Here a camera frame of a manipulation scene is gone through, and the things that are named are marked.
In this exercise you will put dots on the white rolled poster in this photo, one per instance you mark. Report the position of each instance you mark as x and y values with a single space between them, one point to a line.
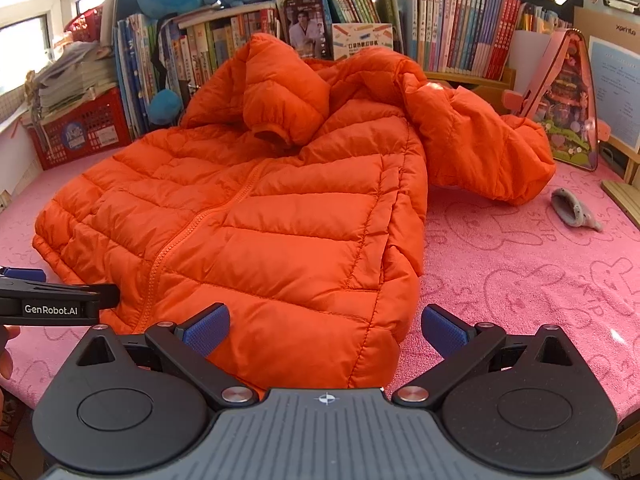
110 15

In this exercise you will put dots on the row of colourful picture books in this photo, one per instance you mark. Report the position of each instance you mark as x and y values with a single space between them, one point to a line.
220 45

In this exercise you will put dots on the orange puffer jacket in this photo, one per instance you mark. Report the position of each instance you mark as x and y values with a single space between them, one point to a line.
275 220

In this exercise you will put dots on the wooden drawer organizer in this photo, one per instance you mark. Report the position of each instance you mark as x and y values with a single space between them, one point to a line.
475 85

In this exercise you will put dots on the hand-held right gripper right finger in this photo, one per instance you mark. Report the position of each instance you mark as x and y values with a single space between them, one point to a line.
442 332

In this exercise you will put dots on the white card sheet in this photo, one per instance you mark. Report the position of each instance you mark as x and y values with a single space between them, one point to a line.
527 60

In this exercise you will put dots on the grey sock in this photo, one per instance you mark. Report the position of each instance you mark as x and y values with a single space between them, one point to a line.
575 207

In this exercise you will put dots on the wooden framed notice stand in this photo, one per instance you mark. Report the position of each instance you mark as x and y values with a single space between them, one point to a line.
615 95

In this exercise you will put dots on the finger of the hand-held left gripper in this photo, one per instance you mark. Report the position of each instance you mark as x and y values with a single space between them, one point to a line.
22 275

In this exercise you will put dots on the white pencil print box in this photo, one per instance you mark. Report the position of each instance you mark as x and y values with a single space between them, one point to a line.
362 40

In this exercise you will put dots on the black smartphone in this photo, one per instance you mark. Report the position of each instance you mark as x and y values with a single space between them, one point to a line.
307 27

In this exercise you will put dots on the red plastic basket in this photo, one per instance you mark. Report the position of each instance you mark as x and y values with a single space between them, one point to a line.
85 25

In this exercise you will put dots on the row of tall blue books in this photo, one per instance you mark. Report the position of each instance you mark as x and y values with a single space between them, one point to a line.
132 75

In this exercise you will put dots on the white framed window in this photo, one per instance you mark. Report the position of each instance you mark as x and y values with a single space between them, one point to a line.
25 35

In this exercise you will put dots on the pink toy house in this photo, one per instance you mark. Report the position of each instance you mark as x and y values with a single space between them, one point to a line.
565 105

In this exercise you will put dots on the person's left hand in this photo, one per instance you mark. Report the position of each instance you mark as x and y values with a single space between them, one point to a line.
6 360

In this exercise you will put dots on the brown cardboard box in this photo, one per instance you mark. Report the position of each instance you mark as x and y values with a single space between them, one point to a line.
615 22

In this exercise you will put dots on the stack of papers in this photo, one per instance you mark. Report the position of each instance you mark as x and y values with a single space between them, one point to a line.
70 80

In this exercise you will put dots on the row of pastel spined books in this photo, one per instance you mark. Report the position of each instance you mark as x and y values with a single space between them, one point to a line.
475 30

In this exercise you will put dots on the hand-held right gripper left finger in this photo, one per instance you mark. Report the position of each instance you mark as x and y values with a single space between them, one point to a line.
207 332

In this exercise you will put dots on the red plastic crate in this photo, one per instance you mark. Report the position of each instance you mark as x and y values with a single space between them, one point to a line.
85 130

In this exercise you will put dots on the row of shiny small books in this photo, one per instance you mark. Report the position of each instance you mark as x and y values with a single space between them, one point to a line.
542 17

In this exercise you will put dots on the pale blue file box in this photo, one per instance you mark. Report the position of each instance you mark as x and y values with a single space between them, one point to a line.
410 30

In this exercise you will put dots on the round blue plush ball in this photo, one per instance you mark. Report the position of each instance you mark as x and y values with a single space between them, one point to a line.
165 107

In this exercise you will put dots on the white grid board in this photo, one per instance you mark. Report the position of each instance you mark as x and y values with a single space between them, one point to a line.
12 102

